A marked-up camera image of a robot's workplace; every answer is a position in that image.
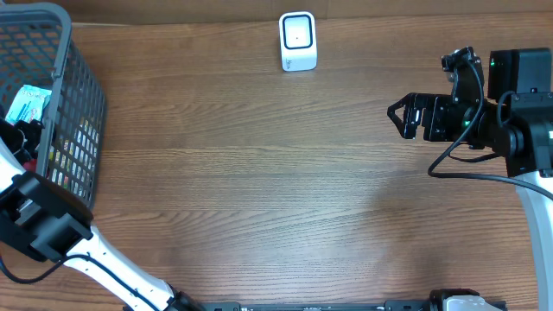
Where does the teal wet wipes pack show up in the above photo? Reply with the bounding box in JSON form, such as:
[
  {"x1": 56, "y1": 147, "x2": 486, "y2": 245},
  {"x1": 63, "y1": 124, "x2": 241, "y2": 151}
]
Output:
[{"x1": 5, "y1": 85, "x2": 52, "y2": 124}]

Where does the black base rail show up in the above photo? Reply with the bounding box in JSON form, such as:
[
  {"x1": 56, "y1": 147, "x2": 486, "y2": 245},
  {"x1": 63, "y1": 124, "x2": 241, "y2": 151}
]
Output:
[{"x1": 123, "y1": 288, "x2": 509, "y2": 311}]

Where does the grey plastic mesh basket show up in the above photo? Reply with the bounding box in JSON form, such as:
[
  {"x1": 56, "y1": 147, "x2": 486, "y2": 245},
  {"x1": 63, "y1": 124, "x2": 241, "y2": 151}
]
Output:
[{"x1": 1, "y1": 3, "x2": 107, "y2": 208}]

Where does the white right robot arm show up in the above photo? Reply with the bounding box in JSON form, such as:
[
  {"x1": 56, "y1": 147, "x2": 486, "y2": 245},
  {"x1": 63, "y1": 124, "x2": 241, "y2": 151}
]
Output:
[{"x1": 387, "y1": 47, "x2": 552, "y2": 310}]

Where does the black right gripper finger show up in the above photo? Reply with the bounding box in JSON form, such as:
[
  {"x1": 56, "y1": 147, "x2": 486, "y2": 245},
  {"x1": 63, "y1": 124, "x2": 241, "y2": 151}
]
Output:
[
  {"x1": 387, "y1": 107, "x2": 416, "y2": 139},
  {"x1": 388, "y1": 92, "x2": 416, "y2": 111}
]

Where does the white barcode scanner box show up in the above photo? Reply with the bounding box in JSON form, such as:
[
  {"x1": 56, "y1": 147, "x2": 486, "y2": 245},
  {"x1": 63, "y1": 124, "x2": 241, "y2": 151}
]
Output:
[{"x1": 278, "y1": 11, "x2": 318, "y2": 72}]

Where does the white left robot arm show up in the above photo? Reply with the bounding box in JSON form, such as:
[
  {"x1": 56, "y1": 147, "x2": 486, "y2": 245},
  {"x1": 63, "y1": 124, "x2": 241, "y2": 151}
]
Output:
[{"x1": 1, "y1": 121, "x2": 200, "y2": 310}]

